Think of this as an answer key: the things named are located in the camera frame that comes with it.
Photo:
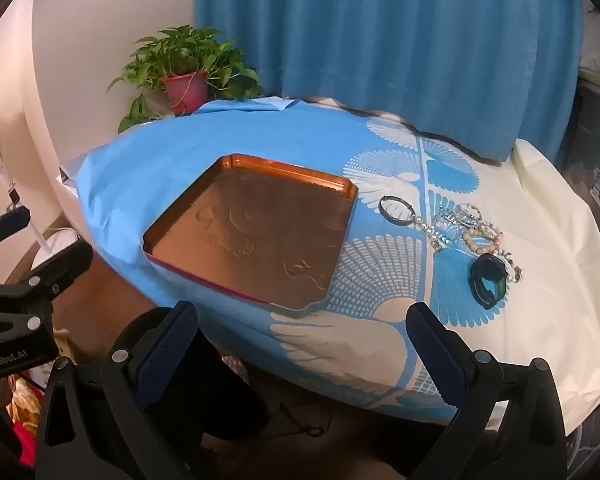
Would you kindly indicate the blue curtain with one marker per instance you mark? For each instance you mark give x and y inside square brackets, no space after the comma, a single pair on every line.
[380,35]

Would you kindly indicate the red plant pot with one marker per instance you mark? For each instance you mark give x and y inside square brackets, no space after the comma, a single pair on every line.
[185,91]

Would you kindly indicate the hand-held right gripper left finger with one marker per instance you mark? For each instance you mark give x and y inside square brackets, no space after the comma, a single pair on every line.
[165,355]

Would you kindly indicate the metal bangle with bead strand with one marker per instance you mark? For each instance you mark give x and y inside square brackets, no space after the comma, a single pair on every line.
[381,210]

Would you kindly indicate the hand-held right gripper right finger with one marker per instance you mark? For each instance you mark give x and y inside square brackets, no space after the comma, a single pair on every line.
[437,355]

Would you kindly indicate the red floral cloth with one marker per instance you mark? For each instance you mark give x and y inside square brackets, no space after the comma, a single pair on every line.
[27,405]

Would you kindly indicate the copper metal tray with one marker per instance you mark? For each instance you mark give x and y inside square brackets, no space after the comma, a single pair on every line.
[260,230]

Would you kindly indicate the black smartwatch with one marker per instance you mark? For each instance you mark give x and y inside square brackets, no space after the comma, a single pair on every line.
[487,265]

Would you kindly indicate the blue cream fan-print tablecloth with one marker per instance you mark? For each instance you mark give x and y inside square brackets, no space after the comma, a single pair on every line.
[130,185]

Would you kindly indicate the green pothos plant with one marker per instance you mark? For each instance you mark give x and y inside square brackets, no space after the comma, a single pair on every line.
[180,50]

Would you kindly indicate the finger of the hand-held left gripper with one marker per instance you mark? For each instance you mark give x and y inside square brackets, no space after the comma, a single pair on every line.
[65,265]
[5,225]

